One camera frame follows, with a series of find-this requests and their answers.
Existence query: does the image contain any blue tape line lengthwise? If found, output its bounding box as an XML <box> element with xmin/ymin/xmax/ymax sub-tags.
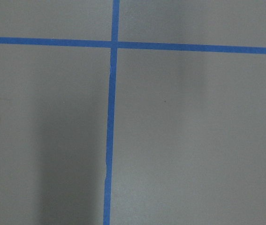
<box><xmin>103</xmin><ymin>0</ymin><xmax>120</xmax><ymax>225</ymax></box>

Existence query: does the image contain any blue tape line crosswise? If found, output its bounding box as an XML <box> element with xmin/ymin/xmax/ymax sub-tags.
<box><xmin>0</xmin><ymin>37</ymin><xmax>266</xmax><ymax>54</ymax></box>

